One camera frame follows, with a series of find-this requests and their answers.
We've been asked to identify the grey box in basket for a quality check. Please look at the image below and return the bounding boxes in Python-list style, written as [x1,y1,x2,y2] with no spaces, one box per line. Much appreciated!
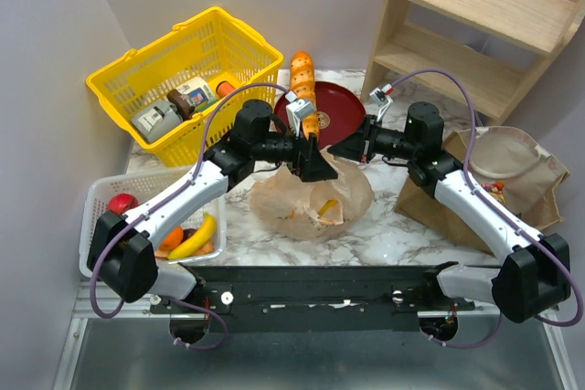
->
[131,100,183,143]

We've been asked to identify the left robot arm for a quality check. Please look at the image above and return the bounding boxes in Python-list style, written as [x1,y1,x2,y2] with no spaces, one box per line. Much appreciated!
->
[87,100,337,303]

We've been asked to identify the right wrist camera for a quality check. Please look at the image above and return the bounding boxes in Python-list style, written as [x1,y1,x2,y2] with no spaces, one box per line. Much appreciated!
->
[369,84,393,122]

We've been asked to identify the dark red round plate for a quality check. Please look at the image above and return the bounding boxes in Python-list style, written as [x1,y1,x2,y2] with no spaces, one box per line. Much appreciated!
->
[272,80,368,147]

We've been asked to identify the wooden shelf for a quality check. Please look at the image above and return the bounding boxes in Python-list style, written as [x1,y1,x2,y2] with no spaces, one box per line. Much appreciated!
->
[362,0,584,125]

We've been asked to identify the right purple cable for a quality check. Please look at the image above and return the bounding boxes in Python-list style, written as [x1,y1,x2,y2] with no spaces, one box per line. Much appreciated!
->
[390,69,585,349]

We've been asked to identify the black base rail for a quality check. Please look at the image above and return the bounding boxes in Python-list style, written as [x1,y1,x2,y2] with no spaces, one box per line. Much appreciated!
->
[150,266,474,333]

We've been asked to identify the burlap tote bag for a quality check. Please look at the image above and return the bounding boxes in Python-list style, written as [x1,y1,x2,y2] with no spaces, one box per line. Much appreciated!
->
[395,126,569,254]

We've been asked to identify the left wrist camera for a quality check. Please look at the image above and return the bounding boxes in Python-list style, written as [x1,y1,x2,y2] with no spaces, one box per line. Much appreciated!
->
[284,90,316,137]

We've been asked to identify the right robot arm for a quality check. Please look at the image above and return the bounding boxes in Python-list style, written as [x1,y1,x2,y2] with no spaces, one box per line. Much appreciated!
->
[328,102,584,326]

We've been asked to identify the orange Fox's candy bag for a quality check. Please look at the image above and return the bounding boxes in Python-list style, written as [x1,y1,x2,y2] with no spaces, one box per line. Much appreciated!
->
[482,181,505,204]

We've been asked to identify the peach plastic grocery bag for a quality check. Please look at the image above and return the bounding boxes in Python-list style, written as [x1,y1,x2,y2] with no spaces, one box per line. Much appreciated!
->
[249,151,374,240]

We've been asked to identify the orange capped bottle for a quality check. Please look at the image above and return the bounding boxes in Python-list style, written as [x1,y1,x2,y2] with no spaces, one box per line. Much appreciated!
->
[216,81,236,99]

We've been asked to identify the white carton in basket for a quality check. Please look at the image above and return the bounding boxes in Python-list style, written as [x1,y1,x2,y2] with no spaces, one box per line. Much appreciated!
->
[177,77,218,111]

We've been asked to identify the front yellow banana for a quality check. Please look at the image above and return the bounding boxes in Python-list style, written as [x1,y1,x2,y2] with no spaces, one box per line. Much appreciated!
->
[167,213,217,260]

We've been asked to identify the orange fruit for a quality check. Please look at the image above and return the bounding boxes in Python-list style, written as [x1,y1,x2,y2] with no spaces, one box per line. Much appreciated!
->
[159,227,184,252]

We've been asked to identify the yellow banana bunch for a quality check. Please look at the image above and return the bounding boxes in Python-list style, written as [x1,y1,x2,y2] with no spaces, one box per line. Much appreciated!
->
[317,199,338,216]

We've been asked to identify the brown bottle in basket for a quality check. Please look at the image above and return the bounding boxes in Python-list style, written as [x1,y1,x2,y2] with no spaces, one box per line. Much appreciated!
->
[166,89,195,121]

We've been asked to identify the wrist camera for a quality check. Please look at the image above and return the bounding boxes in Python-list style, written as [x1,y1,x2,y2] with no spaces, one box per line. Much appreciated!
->
[369,84,393,122]
[284,90,316,137]

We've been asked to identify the yellow plastic shopping basket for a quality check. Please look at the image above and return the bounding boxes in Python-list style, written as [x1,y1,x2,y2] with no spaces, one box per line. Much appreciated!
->
[86,6,284,167]

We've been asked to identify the long orange bread loaf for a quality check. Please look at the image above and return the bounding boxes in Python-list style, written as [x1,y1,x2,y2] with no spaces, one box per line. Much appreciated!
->
[290,51,320,138]

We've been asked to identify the white plastic fruit basket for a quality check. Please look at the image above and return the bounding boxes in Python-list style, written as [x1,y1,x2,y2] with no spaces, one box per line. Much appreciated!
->
[79,165,227,278]

